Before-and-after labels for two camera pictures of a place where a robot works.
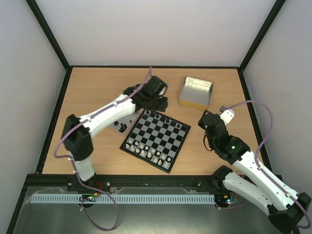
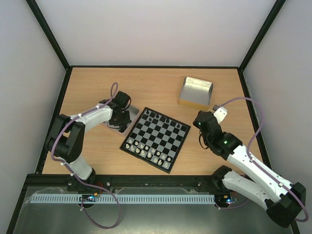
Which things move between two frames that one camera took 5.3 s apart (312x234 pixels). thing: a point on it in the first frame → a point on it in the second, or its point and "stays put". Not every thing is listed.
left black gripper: (163, 106) → (125, 122)
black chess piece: (153, 114) stays put
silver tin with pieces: (124, 124) stays put
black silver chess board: (156, 139) stays put
